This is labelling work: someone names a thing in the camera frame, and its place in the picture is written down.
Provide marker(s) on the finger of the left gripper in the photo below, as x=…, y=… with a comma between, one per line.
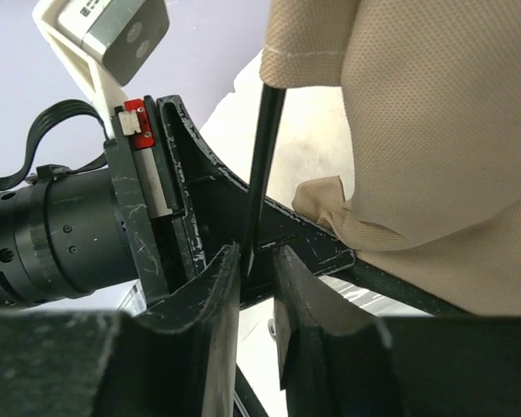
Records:
x=215, y=203

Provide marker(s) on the beige pet tent fabric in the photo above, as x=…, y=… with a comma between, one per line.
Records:
x=432, y=94

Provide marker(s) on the white fluffy cushion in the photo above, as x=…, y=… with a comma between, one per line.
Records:
x=313, y=141

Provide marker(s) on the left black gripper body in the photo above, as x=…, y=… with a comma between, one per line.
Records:
x=156, y=208

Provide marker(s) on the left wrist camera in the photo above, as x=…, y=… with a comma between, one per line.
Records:
x=102, y=44

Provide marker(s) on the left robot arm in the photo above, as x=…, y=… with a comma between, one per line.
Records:
x=61, y=237

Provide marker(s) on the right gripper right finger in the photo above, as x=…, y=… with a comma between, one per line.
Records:
x=336, y=359

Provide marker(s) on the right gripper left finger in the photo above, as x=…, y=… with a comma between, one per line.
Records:
x=175, y=359

